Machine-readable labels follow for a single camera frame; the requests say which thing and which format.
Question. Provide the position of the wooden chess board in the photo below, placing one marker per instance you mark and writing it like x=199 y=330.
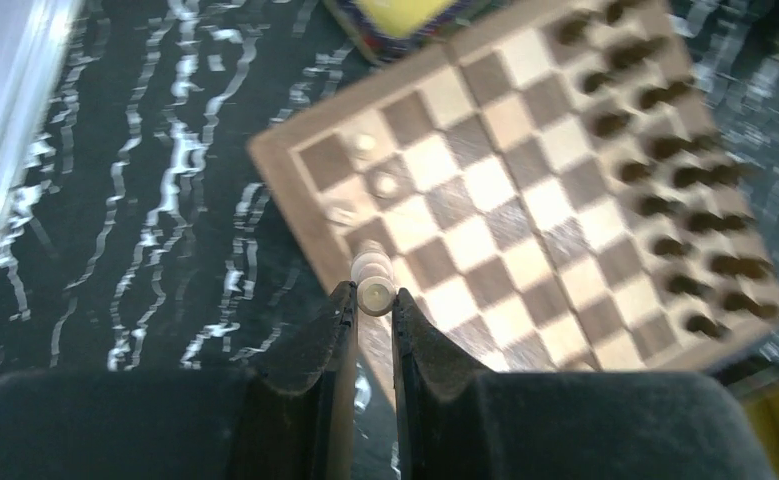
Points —
x=505 y=231

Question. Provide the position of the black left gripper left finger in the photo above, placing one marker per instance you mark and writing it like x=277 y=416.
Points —
x=287 y=414

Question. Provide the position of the gold tin with white pieces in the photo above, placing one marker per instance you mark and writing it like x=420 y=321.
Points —
x=385 y=31

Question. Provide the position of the white chess pawn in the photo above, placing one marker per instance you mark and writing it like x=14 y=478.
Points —
x=385 y=185
x=364 y=144

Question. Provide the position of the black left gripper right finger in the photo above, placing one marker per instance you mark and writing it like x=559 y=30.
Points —
x=458 y=419

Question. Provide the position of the white chess piece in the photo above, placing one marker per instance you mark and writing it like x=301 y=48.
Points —
x=372 y=272
x=343 y=215

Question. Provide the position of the dark chess pieces row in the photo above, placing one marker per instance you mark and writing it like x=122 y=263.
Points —
x=707 y=270

